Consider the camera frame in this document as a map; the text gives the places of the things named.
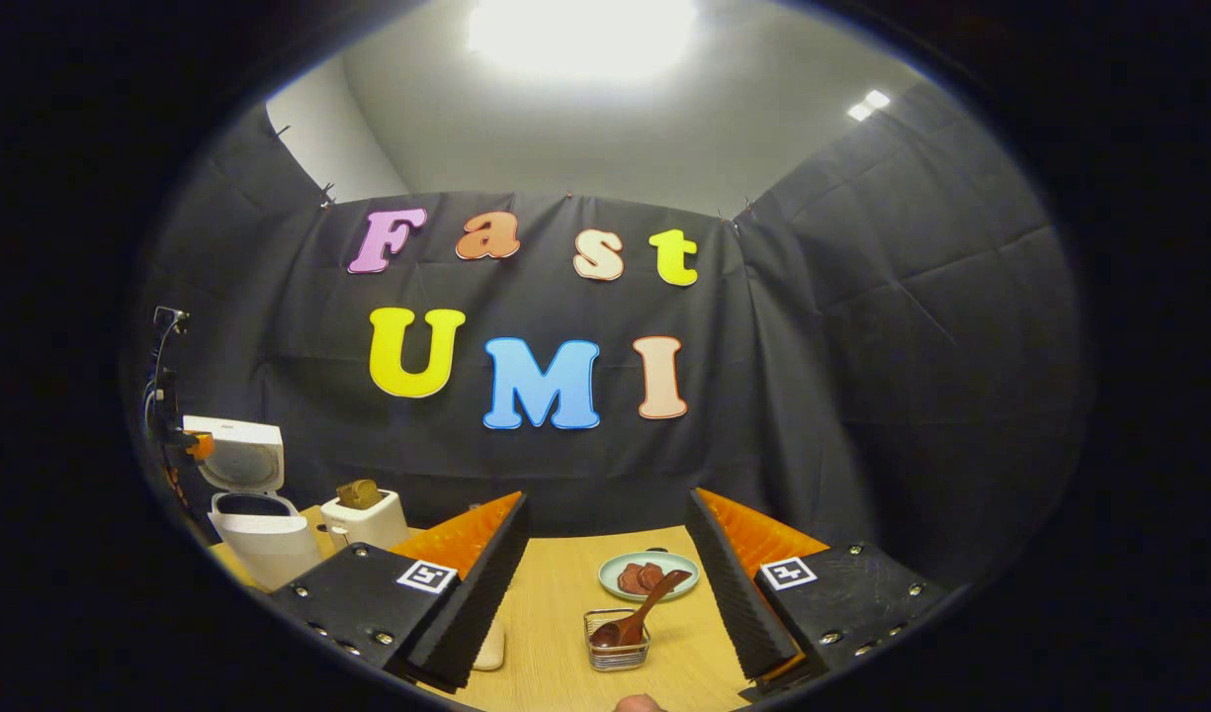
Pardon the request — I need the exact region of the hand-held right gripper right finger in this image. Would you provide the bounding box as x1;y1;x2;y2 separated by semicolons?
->
685;487;948;699

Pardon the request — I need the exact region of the pale green plate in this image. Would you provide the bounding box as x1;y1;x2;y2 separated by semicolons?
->
597;549;701;603

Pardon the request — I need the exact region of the white toaster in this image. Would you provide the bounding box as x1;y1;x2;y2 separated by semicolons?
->
314;489;411;553

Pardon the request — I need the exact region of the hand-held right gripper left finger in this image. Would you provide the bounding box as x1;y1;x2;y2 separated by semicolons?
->
267;490;530;693

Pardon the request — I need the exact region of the large ceiling light panel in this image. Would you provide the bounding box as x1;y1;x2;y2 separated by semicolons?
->
466;0;702;82

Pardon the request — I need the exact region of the black backdrop cloth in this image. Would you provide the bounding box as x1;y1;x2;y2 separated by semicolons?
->
130;79;1085;594

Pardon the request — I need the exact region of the white rice cooker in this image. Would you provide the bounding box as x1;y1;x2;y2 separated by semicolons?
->
182;414;325;592

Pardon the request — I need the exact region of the brown wooden spoon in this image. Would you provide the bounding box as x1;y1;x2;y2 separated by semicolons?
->
590;569;694;650

